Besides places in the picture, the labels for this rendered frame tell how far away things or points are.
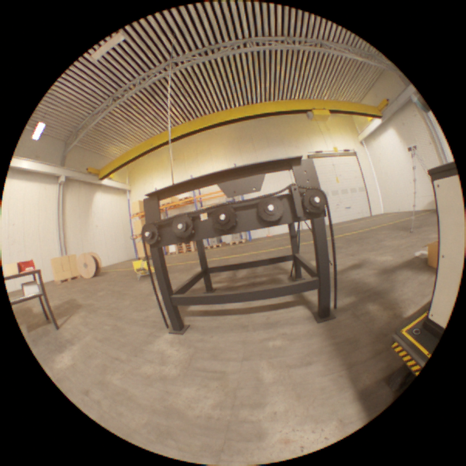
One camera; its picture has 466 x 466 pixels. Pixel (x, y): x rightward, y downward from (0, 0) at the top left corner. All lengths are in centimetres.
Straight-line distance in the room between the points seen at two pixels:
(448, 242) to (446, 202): 11
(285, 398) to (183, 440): 48
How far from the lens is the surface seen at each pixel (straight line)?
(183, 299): 129
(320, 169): 1147
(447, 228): 60
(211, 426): 85
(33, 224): 1058
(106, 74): 924
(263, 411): 84
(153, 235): 125
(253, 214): 103
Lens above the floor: 77
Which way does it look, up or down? 1 degrees down
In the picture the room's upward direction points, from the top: 11 degrees counter-clockwise
